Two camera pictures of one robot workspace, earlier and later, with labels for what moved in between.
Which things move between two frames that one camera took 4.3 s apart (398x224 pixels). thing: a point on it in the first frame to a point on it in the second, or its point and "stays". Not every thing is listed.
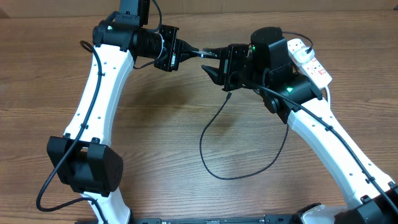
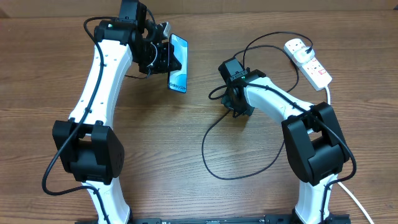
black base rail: [266, 219] stays
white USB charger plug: [301, 56] stays
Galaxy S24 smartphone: [205, 53] to [178, 81]
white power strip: [314, 70] stays
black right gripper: [227, 57] to [228, 102]
